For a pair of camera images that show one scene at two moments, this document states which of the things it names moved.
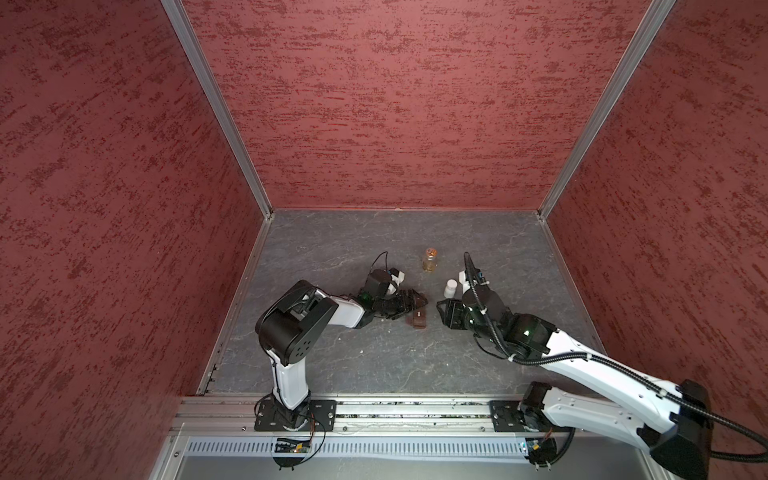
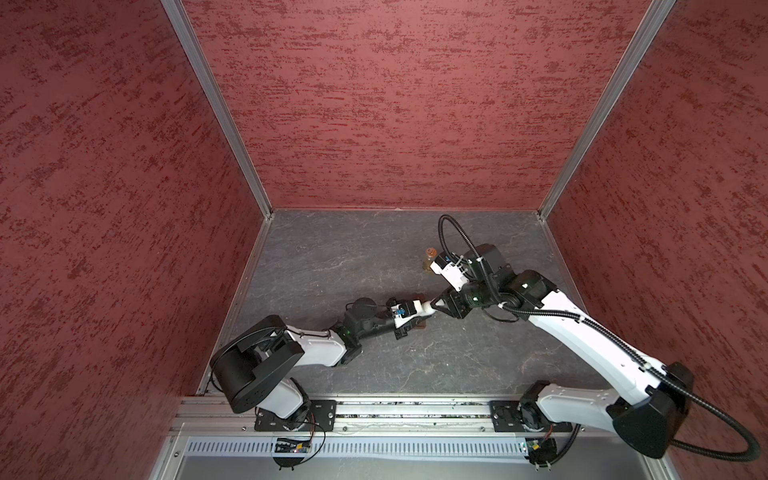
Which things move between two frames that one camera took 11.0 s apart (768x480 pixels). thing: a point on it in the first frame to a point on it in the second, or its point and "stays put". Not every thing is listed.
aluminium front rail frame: [233, 417] stays put
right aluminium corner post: [656, 21] stays put
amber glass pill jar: [430, 262] stays put
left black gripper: [409, 305] to [401, 332]
